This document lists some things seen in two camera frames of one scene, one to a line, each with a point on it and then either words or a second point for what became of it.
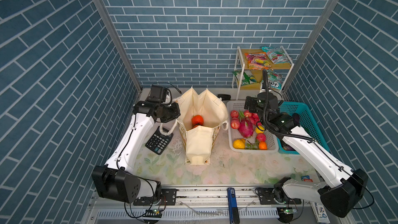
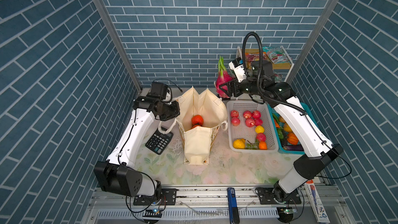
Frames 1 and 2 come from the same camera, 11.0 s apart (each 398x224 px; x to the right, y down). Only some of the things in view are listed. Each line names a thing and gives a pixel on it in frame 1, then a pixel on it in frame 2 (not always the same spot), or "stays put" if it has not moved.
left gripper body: [169, 112] stays put
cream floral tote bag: [198, 143] stays put
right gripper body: [254, 105] -> [246, 86]
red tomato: [197, 120] stays put
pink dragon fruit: [246, 127] -> [224, 76]
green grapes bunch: [251, 147] stays put
